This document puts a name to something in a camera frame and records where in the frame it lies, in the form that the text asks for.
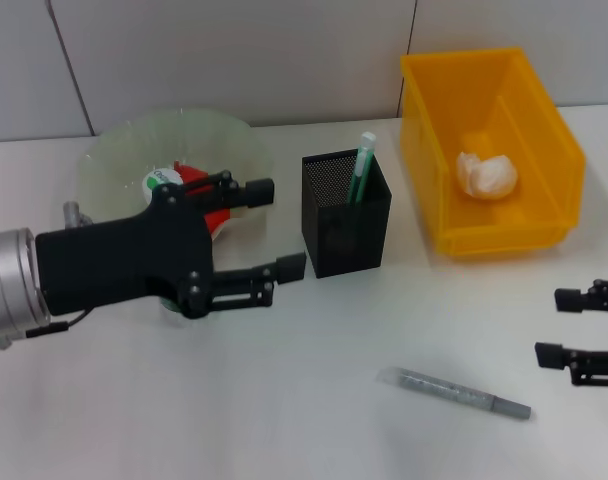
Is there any black mesh pen holder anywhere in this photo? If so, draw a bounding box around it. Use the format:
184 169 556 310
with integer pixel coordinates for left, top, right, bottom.
300 147 393 279

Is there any grey marker pen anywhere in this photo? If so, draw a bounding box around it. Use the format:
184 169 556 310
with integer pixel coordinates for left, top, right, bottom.
376 366 534 421

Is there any pale green glass fruit plate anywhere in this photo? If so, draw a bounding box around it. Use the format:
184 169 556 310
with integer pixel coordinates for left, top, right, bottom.
77 107 276 252

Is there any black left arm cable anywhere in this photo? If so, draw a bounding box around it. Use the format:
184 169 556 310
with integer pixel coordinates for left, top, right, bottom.
25 308 94 340

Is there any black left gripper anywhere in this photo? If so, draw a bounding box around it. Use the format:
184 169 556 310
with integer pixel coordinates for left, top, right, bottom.
34 169 307 320

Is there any clear green-label water bottle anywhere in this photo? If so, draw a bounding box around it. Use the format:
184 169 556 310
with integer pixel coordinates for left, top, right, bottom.
140 168 208 327

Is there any white paper ball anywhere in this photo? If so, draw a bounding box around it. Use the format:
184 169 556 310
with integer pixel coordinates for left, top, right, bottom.
456 151 519 200

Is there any red-orange toy orange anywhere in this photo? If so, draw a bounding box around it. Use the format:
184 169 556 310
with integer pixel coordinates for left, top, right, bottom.
172 159 234 237

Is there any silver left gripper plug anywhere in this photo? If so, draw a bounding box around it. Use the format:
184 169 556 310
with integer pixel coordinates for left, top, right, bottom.
61 199 96 230

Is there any yellow plastic bin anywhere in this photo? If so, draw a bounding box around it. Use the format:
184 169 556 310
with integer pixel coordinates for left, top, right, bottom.
399 47 587 259

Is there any mint green pen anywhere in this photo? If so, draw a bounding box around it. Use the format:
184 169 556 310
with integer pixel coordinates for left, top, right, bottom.
346 131 377 206

